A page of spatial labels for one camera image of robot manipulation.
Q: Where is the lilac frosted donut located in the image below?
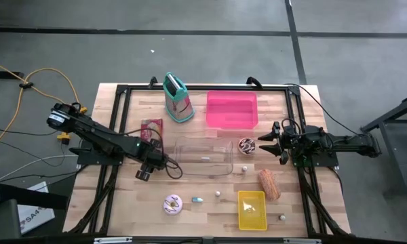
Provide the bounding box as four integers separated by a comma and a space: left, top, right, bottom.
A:
162, 194, 184, 216

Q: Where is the black floor cable cover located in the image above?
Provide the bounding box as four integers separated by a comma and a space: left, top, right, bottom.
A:
0, 70, 24, 79

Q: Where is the teal metal box grater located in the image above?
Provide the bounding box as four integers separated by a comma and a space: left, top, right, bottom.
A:
162, 71, 196, 123

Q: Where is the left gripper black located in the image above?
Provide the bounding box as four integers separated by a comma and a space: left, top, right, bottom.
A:
135, 138, 173, 182

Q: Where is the black floor cable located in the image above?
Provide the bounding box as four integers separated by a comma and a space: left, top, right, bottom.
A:
0, 171, 81, 183
0, 127, 59, 137

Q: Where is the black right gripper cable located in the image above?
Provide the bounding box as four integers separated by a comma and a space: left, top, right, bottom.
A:
280, 117, 305, 136

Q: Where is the yellow plastic basket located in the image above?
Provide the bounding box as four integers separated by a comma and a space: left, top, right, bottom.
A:
237, 190, 269, 232

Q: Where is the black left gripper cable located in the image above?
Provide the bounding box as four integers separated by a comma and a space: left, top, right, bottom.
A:
120, 127, 184, 180

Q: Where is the chocolate frosted donut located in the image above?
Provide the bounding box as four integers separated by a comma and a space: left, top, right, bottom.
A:
237, 137, 257, 156

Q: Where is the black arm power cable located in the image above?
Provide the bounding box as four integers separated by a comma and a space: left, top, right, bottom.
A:
284, 83, 362, 136

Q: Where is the silver aluminium rail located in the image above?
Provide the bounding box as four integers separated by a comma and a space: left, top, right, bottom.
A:
94, 237, 133, 244
283, 238, 322, 244

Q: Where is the dark grey furniture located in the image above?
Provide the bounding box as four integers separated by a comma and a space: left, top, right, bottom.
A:
0, 110, 69, 242

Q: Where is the black side table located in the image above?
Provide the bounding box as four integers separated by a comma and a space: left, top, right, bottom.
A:
360, 91, 407, 197

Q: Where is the white cardboard box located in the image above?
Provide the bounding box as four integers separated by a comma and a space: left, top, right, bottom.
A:
16, 181, 56, 235

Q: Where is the clear plastic bin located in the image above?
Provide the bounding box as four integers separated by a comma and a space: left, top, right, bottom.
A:
174, 136, 234, 176

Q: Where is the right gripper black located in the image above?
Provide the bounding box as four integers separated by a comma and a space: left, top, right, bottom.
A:
257, 121, 308, 166

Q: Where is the yellow extension cable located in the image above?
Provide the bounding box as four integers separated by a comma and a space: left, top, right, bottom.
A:
20, 66, 88, 115
0, 56, 72, 146

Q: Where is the sugar sprinkled long pastry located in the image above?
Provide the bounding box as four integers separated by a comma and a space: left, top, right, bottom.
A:
257, 168, 282, 201

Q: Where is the pink plastic bin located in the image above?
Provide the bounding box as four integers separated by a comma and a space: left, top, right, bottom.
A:
206, 90, 259, 130

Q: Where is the red snack packet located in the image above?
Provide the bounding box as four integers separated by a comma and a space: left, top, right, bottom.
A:
140, 118, 164, 152

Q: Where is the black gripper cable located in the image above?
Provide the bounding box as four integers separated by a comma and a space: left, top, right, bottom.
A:
280, 117, 305, 136
120, 127, 184, 180

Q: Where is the white floor cable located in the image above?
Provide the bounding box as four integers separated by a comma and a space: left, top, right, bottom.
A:
0, 155, 79, 180

